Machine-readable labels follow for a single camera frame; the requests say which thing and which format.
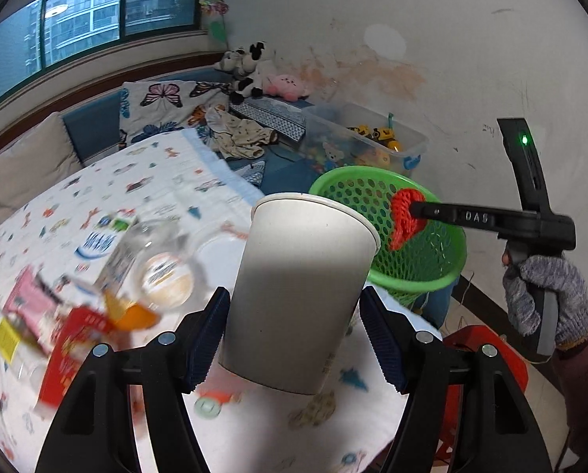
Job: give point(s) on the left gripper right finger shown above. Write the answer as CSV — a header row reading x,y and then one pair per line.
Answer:
x,y
495,428

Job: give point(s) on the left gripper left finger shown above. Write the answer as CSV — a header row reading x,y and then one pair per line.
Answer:
x,y
93,429

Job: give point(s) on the red snack box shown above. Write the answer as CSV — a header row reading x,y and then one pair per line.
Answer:
x,y
82,330

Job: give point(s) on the orange peel piece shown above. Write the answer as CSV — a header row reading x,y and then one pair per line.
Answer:
x,y
128,315

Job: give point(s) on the red mesh net bag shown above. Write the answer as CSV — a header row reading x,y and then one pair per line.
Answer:
x,y
405,226

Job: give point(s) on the yellow green drink carton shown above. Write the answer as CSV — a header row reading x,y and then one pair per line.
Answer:
x,y
13,348

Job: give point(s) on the pink snack packet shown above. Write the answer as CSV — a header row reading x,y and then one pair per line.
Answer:
x,y
43,316

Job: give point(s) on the white blue milk carton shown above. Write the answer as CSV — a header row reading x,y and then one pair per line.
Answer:
x,y
99,242

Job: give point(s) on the clear round lidded container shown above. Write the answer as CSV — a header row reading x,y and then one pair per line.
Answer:
x,y
166,276

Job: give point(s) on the white paper cup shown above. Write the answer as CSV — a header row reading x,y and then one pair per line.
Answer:
x,y
304,266

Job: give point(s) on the right gloved hand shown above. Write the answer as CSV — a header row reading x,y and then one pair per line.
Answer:
x,y
558,276

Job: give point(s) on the green plastic mesh basket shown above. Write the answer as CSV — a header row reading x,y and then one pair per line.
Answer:
x,y
417,256

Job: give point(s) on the red plastic stool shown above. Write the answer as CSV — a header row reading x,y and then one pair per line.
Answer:
x,y
468,394

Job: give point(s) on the clear plastic toy bin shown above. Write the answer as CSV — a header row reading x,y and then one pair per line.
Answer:
x,y
339,135

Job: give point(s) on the patterned white tablecloth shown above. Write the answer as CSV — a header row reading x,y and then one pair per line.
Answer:
x,y
200,213

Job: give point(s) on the patterned grey folded cloth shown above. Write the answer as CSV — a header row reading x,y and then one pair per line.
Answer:
x,y
277,115

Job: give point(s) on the beige cushion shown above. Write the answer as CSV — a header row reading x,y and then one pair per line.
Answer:
x,y
40,158

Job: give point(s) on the pink plush toy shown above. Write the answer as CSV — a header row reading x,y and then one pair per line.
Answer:
x,y
287,87

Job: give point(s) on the crumpled beige clothing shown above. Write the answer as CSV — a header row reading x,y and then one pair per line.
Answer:
x,y
236,138

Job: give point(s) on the butterfly print pillow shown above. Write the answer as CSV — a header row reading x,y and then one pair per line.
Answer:
x,y
151,107

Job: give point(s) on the black white cow plush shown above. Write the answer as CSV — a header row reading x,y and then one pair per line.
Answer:
x,y
249,68

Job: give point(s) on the paper flower decoration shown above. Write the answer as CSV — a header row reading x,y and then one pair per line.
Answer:
x,y
213,18

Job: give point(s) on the window with green frame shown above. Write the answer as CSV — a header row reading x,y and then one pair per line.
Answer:
x,y
46,34

